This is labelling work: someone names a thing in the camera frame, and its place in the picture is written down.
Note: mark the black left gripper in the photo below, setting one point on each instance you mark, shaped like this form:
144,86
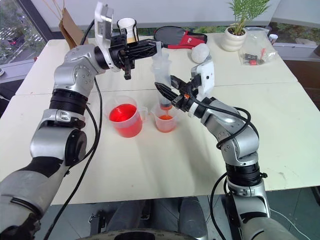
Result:
117,51

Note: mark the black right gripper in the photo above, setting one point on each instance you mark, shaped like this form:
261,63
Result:
186,98

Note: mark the large clear plastic syringe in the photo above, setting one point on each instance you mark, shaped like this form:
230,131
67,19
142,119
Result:
160,71

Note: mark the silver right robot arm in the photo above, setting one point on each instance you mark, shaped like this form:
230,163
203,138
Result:
240,142

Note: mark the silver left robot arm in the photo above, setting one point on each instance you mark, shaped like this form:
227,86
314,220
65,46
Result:
72,67

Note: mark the white paper cup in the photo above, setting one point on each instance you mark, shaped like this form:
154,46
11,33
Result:
127,26

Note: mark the small measuring cup red liquid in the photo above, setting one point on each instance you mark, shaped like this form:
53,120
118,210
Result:
166,122

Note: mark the large measuring cup red liquid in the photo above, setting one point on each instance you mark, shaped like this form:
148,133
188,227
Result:
125,117

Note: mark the black round racket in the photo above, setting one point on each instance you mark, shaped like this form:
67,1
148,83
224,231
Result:
167,35

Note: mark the red black racket cover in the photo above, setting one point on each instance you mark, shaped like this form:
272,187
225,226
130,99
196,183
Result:
193,40

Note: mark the white ribbed plant pot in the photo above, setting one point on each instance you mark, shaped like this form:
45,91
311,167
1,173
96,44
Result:
233,40

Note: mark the brown paper bag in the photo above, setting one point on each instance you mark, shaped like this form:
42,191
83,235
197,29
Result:
71,30

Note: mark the clear plastic bag small parts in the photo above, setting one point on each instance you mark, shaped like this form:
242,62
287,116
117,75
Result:
260,48

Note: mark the green leafy plant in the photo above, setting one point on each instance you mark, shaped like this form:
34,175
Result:
246,12

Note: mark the dark grey rounded shape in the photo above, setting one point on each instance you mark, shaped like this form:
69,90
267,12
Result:
192,216

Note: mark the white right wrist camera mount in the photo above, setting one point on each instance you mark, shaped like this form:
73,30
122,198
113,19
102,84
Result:
206,75

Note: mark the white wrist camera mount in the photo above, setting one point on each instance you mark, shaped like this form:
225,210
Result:
102,32
206,75

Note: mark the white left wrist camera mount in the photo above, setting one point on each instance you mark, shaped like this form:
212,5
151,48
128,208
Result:
102,32

